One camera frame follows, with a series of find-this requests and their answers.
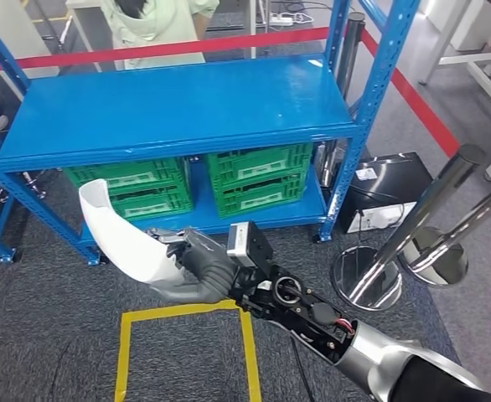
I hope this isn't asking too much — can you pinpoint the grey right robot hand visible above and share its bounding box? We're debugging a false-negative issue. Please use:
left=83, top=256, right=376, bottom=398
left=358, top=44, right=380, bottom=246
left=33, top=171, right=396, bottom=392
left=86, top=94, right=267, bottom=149
left=149, top=226, right=214, bottom=305

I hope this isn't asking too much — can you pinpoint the white curved plastic part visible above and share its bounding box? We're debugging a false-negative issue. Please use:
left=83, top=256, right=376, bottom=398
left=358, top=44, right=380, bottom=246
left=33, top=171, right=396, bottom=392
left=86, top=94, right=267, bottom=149
left=79, top=178, right=188, bottom=290

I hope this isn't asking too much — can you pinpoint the person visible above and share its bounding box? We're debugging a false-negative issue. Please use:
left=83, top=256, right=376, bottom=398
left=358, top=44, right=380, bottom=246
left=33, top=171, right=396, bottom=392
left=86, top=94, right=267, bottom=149
left=101, top=0, right=220, bottom=70

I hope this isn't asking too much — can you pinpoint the white frame workbench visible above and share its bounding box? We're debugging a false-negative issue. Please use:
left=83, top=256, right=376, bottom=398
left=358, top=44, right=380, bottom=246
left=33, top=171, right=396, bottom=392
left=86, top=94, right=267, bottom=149
left=419, top=0, right=491, bottom=184

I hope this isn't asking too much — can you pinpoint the black-topped stanchion post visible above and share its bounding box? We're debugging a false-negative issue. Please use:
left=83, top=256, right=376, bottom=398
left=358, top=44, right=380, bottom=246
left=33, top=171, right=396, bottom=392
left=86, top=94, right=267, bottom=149
left=318, top=12, right=366, bottom=190

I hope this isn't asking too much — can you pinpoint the red barrier belt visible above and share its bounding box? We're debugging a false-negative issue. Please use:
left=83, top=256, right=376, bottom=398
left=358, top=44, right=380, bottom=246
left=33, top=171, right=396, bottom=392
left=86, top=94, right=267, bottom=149
left=360, top=28, right=460, bottom=159
left=0, top=26, right=330, bottom=75

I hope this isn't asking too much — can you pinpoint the green plastic crate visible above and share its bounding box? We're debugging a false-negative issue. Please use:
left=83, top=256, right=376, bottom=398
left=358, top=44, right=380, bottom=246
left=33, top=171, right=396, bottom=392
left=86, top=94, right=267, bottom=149
left=63, top=157, right=193, bottom=223
left=205, top=142, right=313, bottom=219

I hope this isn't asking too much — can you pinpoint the white cabinet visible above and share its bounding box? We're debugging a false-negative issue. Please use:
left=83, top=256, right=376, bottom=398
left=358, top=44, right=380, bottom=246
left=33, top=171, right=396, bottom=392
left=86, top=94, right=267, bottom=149
left=0, top=0, right=60, bottom=79

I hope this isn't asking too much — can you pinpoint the black box with white label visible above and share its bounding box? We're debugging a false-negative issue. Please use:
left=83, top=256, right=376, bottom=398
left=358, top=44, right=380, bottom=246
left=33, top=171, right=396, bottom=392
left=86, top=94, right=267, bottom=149
left=337, top=152, right=433, bottom=235

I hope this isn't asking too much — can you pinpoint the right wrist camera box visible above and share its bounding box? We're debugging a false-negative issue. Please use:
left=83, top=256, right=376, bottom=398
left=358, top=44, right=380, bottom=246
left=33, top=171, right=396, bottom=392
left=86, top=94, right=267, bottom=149
left=227, top=220, right=273, bottom=276

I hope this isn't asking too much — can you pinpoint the black hanging arm cable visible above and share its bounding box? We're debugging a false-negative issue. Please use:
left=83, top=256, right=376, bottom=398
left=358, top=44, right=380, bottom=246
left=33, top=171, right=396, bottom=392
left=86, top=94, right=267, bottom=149
left=289, top=335, right=316, bottom=402

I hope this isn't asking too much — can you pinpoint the chrome stanchion with round base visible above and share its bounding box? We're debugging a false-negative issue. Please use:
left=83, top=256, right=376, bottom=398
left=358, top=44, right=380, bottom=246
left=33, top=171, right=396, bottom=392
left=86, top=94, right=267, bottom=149
left=398, top=168, right=491, bottom=288
left=331, top=144, right=487, bottom=312

